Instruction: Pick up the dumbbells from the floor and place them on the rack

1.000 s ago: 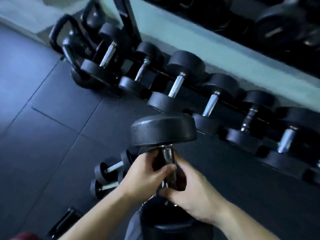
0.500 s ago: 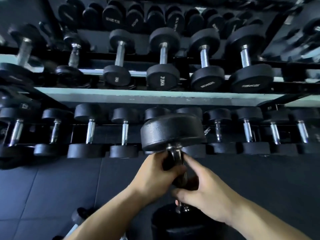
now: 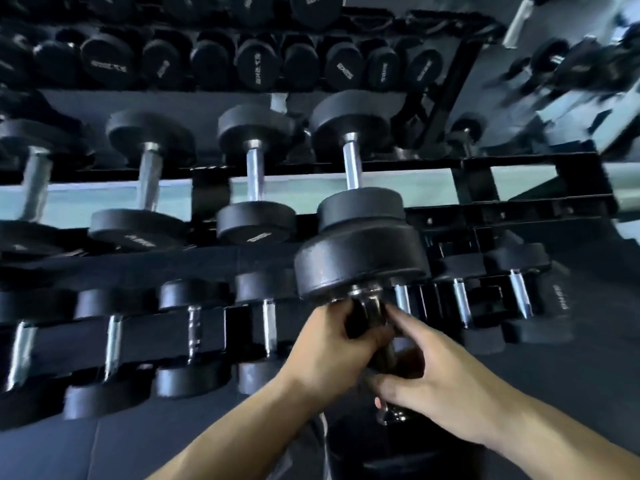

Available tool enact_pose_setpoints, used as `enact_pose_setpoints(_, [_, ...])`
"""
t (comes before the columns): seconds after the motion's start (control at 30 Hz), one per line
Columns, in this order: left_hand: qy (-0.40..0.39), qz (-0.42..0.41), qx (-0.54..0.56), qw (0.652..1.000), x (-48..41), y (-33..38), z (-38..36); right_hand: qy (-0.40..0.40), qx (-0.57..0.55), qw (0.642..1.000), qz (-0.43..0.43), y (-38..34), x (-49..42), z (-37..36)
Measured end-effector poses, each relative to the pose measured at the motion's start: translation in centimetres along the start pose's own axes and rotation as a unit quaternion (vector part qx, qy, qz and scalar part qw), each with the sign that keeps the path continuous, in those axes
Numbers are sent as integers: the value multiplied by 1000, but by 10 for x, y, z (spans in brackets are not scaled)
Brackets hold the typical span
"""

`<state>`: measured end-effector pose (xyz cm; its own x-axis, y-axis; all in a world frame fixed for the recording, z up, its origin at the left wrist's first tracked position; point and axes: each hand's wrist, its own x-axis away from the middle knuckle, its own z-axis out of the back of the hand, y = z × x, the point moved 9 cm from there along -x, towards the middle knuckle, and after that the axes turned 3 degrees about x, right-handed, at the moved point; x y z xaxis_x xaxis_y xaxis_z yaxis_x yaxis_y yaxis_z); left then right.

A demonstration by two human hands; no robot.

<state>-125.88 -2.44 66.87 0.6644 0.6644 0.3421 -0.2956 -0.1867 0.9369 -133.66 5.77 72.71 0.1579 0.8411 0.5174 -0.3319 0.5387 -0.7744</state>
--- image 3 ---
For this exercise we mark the person's left hand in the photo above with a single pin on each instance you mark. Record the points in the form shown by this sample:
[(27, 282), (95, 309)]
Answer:
[(330, 349)]

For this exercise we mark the person's right hand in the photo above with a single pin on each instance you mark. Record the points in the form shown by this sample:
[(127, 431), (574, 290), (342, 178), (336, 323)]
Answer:
[(450, 389)]

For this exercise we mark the large black round dumbbell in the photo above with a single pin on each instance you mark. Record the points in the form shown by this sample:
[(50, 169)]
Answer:
[(360, 259), (255, 169), (352, 164), (150, 174)]

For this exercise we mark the row of black dumbbells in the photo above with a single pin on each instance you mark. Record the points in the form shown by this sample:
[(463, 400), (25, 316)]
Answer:
[(192, 294)]

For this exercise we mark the black metal dumbbell rack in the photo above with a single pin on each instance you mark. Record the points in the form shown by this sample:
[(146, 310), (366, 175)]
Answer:
[(210, 194)]

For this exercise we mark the medium black round dumbbell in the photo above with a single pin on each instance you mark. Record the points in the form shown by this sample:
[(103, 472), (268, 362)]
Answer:
[(35, 184)]

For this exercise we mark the person's left forearm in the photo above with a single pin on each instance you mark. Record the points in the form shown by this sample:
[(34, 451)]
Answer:
[(240, 439)]

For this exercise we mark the black rubber floor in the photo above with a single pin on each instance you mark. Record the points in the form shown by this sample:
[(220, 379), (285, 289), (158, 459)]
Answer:
[(575, 369)]

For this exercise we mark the grey trousers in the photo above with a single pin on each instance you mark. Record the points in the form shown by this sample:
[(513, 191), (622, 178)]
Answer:
[(305, 459)]

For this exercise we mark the large wall mirror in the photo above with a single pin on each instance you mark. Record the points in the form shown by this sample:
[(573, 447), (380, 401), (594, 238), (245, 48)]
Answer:
[(150, 99)]

